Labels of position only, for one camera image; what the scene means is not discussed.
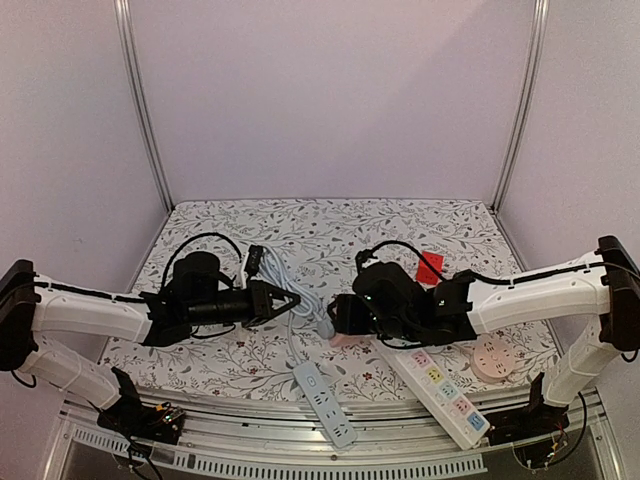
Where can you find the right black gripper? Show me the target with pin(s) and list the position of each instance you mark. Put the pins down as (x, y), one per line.
(343, 314)

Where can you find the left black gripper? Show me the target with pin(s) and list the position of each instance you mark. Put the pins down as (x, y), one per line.
(259, 301)

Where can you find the pink cube adapter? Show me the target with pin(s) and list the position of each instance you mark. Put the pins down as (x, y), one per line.
(342, 340)

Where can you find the red cube socket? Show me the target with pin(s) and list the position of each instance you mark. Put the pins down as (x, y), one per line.
(430, 272)

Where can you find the round pink socket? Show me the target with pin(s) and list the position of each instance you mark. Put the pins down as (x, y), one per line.
(492, 359)

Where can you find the white long power strip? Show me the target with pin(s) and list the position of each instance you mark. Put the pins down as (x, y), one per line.
(431, 385)

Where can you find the blue power strip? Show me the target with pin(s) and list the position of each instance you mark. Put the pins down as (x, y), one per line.
(335, 423)

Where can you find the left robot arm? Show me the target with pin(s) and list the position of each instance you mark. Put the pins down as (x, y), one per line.
(194, 292)

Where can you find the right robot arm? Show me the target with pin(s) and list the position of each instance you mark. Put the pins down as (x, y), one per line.
(603, 284)

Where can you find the floral tablecloth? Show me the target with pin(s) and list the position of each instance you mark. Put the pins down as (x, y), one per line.
(318, 241)

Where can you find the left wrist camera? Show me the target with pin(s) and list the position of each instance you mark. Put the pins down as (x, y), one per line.
(250, 265)

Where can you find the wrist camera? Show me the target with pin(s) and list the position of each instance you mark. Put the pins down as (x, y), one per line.
(363, 257)
(250, 265)

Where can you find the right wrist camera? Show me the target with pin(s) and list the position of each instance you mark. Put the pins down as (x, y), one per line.
(363, 257)

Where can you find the aluminium front rail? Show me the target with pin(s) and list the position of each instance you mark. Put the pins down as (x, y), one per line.
(244, 439)

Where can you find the left aluminium frame post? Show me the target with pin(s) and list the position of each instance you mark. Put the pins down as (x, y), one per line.
(126, 33)

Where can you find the aluminium frame post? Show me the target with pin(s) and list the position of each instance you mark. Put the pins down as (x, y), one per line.
(126, 33)
(532, 66)

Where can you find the right aluminium frame post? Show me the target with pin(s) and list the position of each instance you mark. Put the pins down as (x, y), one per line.
(532, 66)

